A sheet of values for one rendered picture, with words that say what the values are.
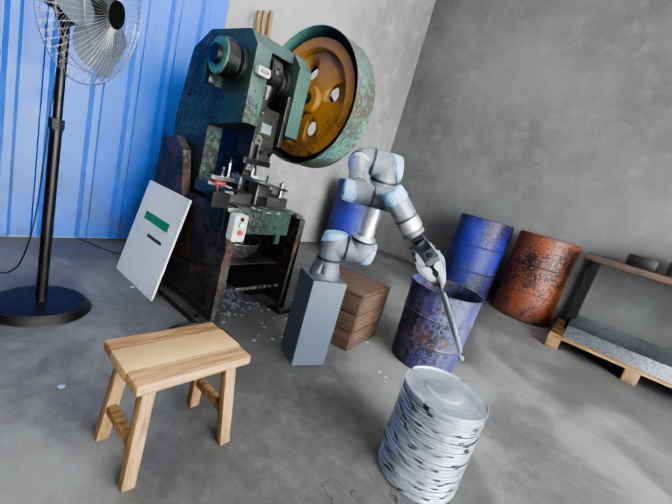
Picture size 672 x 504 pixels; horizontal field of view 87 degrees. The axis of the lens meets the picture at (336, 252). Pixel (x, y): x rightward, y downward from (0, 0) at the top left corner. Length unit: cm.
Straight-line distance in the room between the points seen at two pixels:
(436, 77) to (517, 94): 111
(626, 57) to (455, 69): 177
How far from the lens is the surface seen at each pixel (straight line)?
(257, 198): 203
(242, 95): 200
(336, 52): 237
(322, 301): 169
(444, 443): 130
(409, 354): 214
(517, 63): 517
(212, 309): 197
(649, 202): 465
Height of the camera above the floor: 96
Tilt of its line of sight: 13 degrees down
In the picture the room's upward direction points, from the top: 16 degrees clockwise
